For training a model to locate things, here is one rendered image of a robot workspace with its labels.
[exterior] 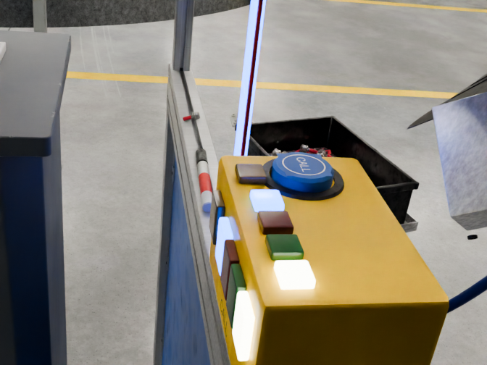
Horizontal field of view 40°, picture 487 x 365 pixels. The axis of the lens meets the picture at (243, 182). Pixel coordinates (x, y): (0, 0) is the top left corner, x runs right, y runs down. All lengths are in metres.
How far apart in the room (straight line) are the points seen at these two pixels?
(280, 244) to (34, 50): 0.55
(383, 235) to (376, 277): 0.04
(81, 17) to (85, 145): 0.61
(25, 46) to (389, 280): 0.61
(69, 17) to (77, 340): 1.13
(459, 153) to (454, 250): 1.74
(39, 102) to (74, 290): 1.38
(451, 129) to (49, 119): 0.42
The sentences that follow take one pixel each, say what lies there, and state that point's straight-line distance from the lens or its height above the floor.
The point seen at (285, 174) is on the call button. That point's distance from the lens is 0.42.
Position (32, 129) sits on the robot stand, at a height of 1.00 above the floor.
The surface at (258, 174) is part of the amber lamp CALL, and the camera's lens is 0.42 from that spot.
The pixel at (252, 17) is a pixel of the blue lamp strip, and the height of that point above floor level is 1.11.
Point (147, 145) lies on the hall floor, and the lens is 2.86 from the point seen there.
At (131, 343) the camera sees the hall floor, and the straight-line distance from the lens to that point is 1.87.
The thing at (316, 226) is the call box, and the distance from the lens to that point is 0.39.
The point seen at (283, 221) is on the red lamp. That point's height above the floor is 1.08.
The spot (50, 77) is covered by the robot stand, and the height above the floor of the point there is 1.00.
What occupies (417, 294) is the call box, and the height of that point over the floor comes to 1.07.
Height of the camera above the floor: 1.28
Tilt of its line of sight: 29 degrees down
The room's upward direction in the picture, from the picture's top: 7 degrees clockwise
